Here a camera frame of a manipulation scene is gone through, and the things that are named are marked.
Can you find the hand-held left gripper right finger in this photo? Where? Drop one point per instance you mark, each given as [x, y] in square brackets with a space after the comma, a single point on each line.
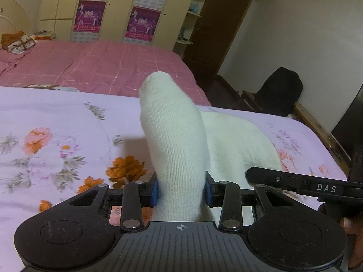
[208, 195]

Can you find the pink checked quilt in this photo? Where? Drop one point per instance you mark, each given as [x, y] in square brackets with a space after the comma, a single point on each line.
[99, 62]

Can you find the black bag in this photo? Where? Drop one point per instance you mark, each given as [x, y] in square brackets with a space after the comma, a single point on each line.
[279, 90]

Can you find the orange flat box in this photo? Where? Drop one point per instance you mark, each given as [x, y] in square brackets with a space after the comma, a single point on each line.
[45, 34]

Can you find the wooden chair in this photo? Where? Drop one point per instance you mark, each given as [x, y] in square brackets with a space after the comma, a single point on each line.
[249, 100]

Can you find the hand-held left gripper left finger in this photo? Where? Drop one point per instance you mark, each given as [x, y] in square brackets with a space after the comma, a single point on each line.
[155, 195]

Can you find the wooden bed frame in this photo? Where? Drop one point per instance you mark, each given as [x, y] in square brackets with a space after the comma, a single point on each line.
[320, 136]

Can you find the small blue object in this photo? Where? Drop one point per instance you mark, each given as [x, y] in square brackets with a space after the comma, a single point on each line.
[194, 5]

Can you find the floral printed blanket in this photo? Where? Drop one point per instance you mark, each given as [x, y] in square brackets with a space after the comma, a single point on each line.
[42, 113]

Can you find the orange patterned pillow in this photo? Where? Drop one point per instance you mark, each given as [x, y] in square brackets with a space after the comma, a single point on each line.
[18, 42]

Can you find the cream knit small garment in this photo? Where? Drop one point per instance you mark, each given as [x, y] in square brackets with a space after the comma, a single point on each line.
[173, 136]

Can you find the cream round headboard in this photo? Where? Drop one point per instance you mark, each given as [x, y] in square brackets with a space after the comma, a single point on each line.
[14, 19]

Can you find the dark furniture panel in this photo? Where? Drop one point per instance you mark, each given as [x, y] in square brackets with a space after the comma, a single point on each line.
[348, 119]

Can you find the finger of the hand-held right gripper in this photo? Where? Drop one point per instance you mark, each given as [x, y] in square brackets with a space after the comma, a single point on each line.
[272, 177]

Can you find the cream wardrobe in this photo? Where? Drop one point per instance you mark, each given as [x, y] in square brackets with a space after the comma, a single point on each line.
[119, 5]

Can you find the purple wall poster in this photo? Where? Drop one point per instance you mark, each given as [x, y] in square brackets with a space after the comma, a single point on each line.
[89, 17]
[141, 22]

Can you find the dark wooden door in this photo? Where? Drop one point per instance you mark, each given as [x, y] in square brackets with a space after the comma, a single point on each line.
[215, 28]

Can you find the cream open shelf unit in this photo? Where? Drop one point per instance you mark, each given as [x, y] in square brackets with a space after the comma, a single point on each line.
[194, 19]

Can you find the person's right hand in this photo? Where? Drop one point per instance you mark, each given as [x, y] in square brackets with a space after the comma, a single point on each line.
[356, 246]

